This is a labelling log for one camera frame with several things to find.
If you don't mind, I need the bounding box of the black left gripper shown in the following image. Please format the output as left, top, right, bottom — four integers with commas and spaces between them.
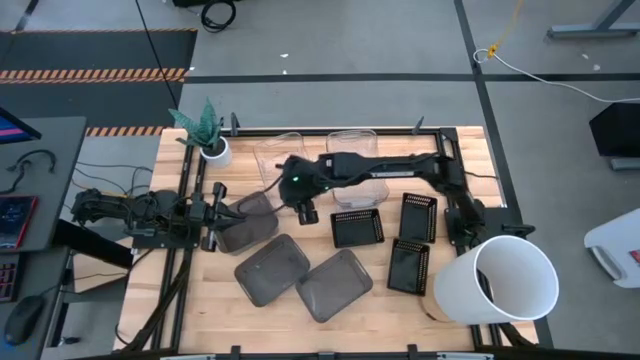
188, 182, 248, 253

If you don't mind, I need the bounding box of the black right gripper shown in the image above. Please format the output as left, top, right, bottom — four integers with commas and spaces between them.
277, 154, 331, 227

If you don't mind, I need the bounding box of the grey translucent plastic basket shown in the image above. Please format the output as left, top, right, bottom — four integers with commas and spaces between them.
214, 191, 280, 255
233, 233, 311, 308
294, 249, 374, 324

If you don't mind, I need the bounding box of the black perforated plastic basket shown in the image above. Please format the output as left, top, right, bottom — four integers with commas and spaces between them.
386, 237, 431, 297
398, 192, 439, 245
329, 208, 386, 249

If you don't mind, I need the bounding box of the clear plastic basket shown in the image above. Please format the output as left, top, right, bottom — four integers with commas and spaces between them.
325, 129, 391, 210
252, 132, 309, 201

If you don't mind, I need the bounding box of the green plant in white pot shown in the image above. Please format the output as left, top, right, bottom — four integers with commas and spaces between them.
167, 97, 234, 170

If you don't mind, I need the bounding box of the round wooden disc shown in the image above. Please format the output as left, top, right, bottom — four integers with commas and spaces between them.
418, 287, 454, 324

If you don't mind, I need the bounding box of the white cylindrical bin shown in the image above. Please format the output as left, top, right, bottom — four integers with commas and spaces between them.
432, 234, 560, 325

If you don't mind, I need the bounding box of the grey desk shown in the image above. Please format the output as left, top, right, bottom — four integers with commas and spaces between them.
0, 116, 89, 360

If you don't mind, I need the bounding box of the black hazard-striped floor mat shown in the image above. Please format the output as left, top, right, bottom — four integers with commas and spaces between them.
0, 28, 199, 137

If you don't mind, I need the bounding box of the red-edged tablet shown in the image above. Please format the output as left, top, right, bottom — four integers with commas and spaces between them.
0, 194, 40, 251

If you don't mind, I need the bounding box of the black keyboard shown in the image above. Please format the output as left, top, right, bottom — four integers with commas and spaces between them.
0, 252, 22, 305

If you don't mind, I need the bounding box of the black computer mouse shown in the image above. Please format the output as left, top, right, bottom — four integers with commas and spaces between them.
3, 294, 46, 347

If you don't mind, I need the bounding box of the computer monitor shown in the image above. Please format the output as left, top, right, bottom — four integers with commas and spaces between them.
0, 107, 42, 146

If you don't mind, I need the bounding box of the white plastic object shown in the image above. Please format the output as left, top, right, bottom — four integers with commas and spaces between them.
583, 207, 640, 290

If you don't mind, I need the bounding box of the black box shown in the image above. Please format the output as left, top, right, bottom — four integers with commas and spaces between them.
588, 102, 640, 171

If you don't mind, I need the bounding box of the grey metal table leg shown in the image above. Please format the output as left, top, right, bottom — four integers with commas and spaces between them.
545, 0, 640, 41

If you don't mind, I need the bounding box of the black aluminium table frame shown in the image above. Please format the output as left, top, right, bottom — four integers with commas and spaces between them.
117, 113, 539, 360

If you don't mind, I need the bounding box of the long black floor cable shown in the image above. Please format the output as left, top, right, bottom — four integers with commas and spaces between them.
134, 0, 181, 109

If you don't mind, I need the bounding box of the coiled black cable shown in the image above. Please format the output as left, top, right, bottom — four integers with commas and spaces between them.
199, 0, 237, 34

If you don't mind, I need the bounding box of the black cable on desk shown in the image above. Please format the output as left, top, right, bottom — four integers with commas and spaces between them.
0, 148, 57, 196

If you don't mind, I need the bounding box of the yellow cable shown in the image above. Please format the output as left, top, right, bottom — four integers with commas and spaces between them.
487, 0, 526, 59

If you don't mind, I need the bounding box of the white floor cable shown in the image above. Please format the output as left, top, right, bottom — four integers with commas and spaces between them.
472, 47, 640, 105

